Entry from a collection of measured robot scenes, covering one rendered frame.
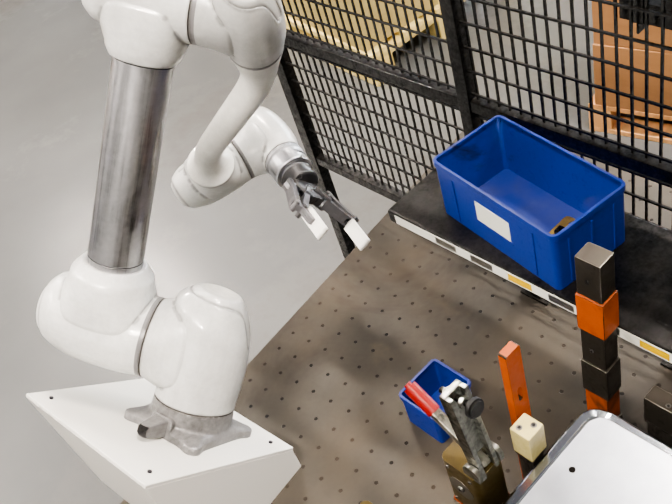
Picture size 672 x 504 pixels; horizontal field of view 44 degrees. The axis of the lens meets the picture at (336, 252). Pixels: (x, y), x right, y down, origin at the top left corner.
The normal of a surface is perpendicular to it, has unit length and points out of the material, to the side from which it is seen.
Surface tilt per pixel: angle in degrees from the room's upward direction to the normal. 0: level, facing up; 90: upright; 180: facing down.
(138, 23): 71
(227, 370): 83
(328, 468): 0
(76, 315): 57
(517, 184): 0
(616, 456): 0
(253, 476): 90
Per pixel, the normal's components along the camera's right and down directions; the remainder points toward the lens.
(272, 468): 0.75, 0.31
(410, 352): -0.25, -0.68
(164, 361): -0.17, 0.22
